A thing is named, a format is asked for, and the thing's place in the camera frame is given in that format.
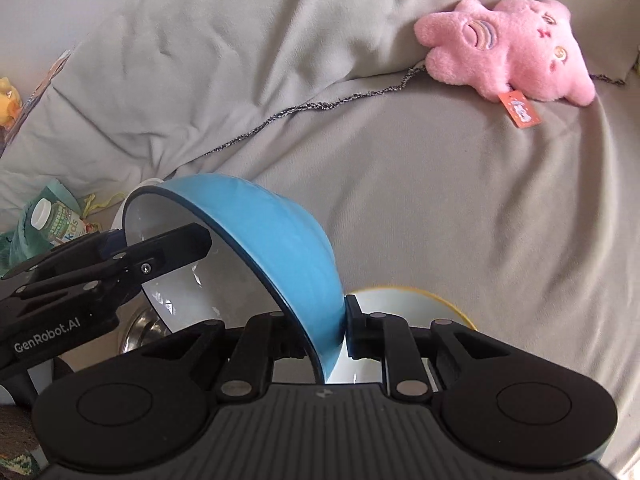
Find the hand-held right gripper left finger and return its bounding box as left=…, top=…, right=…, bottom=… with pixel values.
left=140, top=311, right=308, bottom=402

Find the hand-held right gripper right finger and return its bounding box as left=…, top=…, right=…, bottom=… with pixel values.
left=345, top=295, right=509, bottom=402

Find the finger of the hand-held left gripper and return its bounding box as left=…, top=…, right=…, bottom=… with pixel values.
left=4, top=229, right=127, bottom=279
left=16, top=224, right=213, bottom=307

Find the white plastic tub bowl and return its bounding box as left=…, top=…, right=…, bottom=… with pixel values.
left=109, top=177, right=167, bottom=233

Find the yellow-rimmed white bowl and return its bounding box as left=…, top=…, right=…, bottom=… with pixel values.
left=327, top=286, right=479, bottom=387

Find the stainless steel bowl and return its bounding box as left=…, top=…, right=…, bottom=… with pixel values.
left=116, top=309, right=170, bottom=357

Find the blue enamel bowl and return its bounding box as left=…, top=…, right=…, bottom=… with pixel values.
left=122, top=173, right=347, bottom=384

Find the clear vitamin bottle white cap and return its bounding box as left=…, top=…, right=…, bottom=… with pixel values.
left=29, top=198, right=84, bottom=247

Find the green towel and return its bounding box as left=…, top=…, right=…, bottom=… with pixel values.
left=0, top=179, right=87, bottom=273

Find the yellow duck plush toy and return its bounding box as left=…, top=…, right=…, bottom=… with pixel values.
left=0, top=77, right=24, bottom=127

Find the brown cardboard strip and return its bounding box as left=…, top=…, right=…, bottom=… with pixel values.
left=22, top=49, right=77, bottom=113

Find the pink plush toy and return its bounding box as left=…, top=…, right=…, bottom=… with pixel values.
left=413, top=0, right=597, bottom=129

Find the yellow loop strap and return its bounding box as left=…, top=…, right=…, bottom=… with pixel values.
left=81, top=191, right=127, bottom=234

